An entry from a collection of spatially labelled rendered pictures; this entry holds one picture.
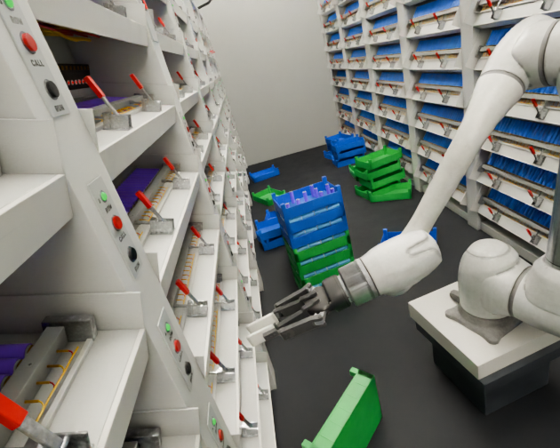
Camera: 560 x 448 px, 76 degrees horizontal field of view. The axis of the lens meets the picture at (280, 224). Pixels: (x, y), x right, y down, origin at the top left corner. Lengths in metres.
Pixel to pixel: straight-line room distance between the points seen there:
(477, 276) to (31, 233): 1.08
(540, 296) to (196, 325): 0.84
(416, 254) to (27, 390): 0.64
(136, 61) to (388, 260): 0.79
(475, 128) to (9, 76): 0.81
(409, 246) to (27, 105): 0.65
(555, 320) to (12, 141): 1.13
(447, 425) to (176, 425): 1.01
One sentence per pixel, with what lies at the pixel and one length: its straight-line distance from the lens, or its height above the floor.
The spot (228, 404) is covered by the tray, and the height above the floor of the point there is 0.54.
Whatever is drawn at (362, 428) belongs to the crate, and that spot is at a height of 0.09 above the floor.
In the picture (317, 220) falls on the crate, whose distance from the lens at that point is 1.75.
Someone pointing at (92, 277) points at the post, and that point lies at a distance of 0.45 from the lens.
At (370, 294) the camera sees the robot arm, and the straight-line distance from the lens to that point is 0.78.
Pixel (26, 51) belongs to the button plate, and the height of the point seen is 1.23.
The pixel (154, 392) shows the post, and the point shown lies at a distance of 0.54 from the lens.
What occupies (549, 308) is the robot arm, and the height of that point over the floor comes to 0.45.
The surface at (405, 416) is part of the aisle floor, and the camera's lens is 1.44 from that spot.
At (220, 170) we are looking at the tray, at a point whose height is 0.74.
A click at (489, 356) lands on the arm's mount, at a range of 1.26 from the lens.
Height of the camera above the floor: 1.17
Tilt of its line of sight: 24 degrees down
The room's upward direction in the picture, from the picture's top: 16 degrees counter-clockwise
